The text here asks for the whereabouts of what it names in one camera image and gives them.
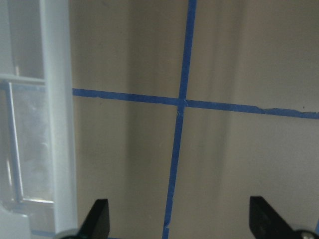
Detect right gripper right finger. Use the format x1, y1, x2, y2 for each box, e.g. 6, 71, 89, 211
249, 196, 303, 239

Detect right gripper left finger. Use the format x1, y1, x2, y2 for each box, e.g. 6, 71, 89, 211
76, 199, 110, 239

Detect clear plastic box lid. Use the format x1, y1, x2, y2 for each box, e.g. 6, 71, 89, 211
0, 0, 77, 239

